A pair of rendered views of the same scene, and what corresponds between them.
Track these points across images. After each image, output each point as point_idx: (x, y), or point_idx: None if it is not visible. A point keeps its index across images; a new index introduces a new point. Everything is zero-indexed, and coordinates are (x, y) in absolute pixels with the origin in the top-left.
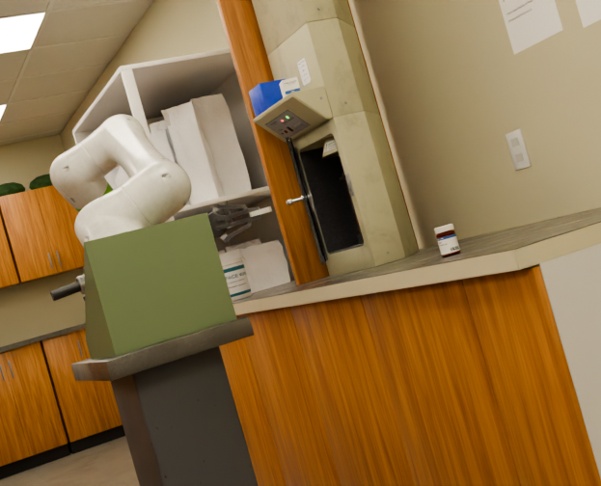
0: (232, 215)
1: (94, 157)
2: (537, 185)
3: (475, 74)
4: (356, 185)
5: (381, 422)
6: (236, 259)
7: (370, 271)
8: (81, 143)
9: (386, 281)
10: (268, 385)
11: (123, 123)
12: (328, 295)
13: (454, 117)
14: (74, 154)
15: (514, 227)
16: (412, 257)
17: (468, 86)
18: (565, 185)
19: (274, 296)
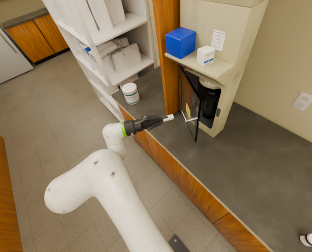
0: (154, 121)
1: (85, 199)
2: (298, 117)
3: None
4: (221, 113)
5: (213, 208)
6: (135, 89)
7: (228, 173)
8: (68, 189)
9: (270, 250)
10: (152, 143)
11: (111, 188)
12: (214, 196)
13: (271, 60)
14: (66, 202)
15: (270, 120)
16: (237, 150)
17: (299, 55)
18: None
19: (171, 153)
